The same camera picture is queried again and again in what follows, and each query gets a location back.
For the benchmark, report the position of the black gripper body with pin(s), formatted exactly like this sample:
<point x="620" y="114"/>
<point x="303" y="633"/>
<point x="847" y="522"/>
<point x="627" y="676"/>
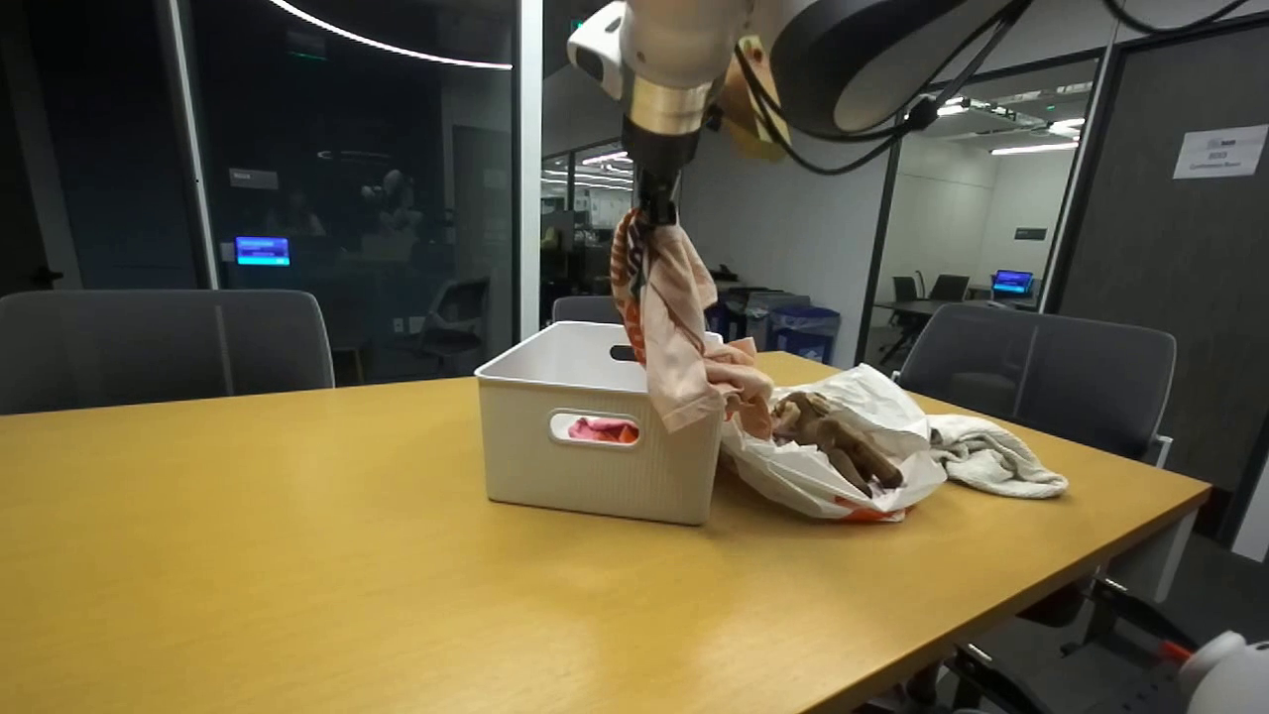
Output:
<point x="658" y="165"/>

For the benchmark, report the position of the peach patterned cloth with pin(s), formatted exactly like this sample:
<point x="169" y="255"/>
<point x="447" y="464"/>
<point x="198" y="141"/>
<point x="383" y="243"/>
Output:
<point x="678" y="330"/>

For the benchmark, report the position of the pink cloth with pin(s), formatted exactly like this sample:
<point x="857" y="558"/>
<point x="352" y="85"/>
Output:
<point x="595" y="430"/>

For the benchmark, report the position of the brown plush toy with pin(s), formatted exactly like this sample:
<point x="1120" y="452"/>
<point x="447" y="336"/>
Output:
<point x="838" y="440"/>

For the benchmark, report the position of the white plastic storage box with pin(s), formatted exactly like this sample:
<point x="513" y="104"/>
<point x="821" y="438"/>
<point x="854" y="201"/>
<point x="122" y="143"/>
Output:
<point x="579" y="468"/>

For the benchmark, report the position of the white plastic bag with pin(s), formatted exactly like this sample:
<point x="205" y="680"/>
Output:
<point x="805" y="482"/>

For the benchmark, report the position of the dark waste bin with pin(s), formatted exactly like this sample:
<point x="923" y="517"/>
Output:
<point x="743" y="315"/>

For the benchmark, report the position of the curved ceiling light strip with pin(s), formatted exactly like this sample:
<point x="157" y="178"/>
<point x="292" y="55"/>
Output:
<point x="399" y="49"/>

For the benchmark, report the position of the blue laptop screen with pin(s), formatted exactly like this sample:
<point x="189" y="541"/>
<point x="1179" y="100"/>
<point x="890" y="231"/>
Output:
<point x="1011" y="283"/>

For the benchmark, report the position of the grey white crumpled cloth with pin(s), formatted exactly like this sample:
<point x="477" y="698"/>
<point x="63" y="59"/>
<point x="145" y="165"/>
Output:
<point x="991" y="456"/>

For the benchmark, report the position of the wide grey office chair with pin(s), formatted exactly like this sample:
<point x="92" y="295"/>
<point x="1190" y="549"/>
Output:
<point x="145" y="348"/>

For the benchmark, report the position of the white bottle with red cap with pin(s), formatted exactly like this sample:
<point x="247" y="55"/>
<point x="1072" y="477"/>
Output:
<point x="1229" y="676"/>

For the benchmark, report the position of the white window frame post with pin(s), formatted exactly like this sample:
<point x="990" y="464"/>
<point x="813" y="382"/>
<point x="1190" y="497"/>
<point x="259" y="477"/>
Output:
<point x="529" y="184"/>

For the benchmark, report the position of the tan wrist camera mount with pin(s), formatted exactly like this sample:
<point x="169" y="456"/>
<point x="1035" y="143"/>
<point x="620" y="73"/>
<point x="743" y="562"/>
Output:
<point x="755" y="85"/>

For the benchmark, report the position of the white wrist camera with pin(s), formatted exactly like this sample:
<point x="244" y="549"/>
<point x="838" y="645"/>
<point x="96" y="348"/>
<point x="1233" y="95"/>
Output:
<point x="595" y="49"/>

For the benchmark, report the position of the blue lit wall screen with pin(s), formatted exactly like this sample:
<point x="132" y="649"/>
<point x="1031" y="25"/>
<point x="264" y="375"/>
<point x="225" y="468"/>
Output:
<point x="264" y="250"/>

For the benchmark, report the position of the white paper wall sign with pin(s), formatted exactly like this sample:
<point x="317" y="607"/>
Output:
<point x="1220" y="152"/>

